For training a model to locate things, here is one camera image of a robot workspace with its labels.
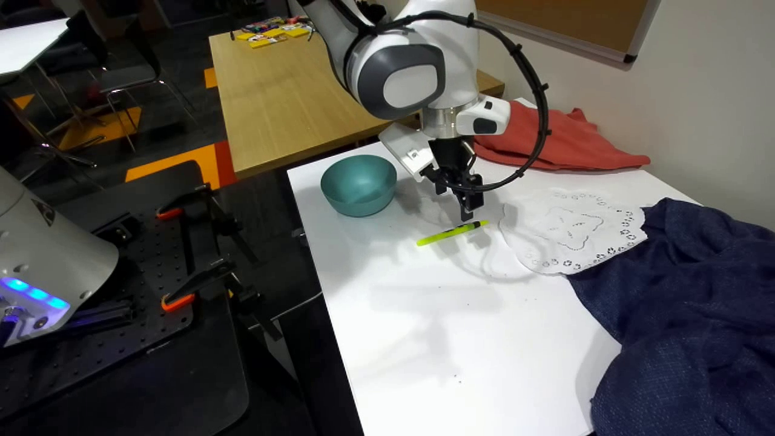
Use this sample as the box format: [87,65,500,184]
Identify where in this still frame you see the dark blue cloth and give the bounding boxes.
[570,199,775,436]

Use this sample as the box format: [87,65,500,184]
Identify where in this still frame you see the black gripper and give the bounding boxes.
[420,139,484,220]

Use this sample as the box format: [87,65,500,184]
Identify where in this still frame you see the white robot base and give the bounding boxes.
[0,168,119,347]

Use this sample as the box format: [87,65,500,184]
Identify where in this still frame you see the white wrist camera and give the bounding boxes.
[455,96,510,135]

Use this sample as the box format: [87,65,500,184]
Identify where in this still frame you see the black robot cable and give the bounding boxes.
[378,9,552,193]

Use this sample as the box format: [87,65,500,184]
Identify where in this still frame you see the yellow items on table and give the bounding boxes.
[230,17,311,49]

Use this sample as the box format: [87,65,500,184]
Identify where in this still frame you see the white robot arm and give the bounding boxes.
[298,0,484,220]

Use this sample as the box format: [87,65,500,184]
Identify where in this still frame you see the black orange clamp lower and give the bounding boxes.
[160,260,281,339]

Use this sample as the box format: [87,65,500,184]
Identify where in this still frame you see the teal plastic bowl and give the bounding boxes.
[320,156,396,218]

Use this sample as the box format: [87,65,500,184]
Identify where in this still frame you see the yellow-green highlighter pen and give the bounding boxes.
[415,218,488,248]

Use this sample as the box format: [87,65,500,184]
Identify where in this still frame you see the red-orange cloth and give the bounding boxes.
[475,103,649,173]

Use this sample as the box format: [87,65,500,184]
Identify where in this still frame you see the cork bulletin board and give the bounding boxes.
[475,0,661,69]

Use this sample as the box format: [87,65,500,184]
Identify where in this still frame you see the black orange clamp upper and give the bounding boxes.
[155,184,242,271]

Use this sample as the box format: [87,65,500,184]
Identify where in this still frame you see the black orange clamp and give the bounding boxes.
[160,260,281,339]
[155,184,242,271]

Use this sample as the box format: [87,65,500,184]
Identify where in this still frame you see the chair in background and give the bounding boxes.
[0,15,164,165]

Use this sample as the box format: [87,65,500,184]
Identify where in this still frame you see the wooden table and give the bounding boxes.
[205,26,506,176]

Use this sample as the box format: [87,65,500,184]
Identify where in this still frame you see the white paper doily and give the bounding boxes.
[497,191,647,277]

